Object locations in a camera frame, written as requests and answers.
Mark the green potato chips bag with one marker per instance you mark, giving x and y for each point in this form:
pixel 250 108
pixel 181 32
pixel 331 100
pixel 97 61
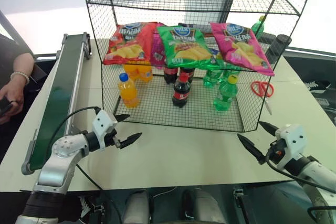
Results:
pixel 186 48

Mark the blue snack bag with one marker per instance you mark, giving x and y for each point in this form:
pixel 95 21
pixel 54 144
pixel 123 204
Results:
pixel 214 53

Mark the black table clamp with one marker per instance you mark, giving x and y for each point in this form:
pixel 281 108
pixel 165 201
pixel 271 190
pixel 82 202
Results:
pixel 238 195

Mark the pink potato chips bag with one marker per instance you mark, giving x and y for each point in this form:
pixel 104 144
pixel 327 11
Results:
pixel 241 48

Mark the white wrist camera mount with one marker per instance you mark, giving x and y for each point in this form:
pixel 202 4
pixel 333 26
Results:
pixel 103 124
pixel 291 137

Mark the green conveyor belt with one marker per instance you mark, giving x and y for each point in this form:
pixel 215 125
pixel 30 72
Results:
pixel 61 90

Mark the bystander's bare hand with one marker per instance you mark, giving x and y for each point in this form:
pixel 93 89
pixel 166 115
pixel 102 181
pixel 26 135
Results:
pixel 11 94

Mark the orange soda bottle blue cap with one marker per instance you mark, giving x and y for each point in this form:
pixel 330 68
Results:
pixel 127 91

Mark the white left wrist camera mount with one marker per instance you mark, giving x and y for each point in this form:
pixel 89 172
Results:
pixel 103 124

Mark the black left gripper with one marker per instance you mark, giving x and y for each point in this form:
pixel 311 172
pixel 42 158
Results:
pixel 111 138

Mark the green soda bottle yellow cap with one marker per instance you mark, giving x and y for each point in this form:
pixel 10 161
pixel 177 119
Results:
pixel 225 95

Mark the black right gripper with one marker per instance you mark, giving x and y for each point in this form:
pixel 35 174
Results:
pixel 275 153

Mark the red potato chips bag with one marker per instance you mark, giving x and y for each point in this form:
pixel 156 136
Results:
pixel 128 45

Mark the bystander's bare forearm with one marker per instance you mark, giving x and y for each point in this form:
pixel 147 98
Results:
pixel 23 64

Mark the magenta snack bag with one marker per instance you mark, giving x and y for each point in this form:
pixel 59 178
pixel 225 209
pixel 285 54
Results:
pixel 158 53

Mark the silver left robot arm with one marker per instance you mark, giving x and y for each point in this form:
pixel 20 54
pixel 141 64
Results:
pixel 57 159

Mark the black sneaker white sole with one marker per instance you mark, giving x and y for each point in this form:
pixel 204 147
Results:
pixel 316 86

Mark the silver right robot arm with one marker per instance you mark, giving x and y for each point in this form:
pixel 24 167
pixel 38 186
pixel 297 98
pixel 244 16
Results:
pixel 319 179

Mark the black cylindrical container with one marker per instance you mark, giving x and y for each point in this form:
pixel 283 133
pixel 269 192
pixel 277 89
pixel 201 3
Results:
pixel 281 45

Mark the cola bottle red cap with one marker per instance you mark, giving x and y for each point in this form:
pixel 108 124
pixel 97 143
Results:
pixel 181 91

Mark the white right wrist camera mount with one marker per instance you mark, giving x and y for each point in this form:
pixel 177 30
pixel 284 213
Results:
pixel 291 137

